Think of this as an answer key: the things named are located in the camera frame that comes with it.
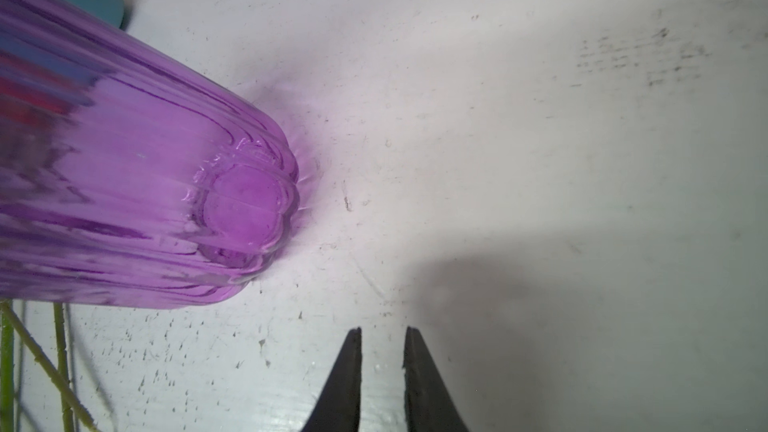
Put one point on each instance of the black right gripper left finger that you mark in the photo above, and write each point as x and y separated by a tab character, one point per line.
338	406

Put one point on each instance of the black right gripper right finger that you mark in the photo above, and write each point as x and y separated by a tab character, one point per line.
427	403

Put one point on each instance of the blue purple glass vase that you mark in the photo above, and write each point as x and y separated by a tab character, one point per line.
128	179

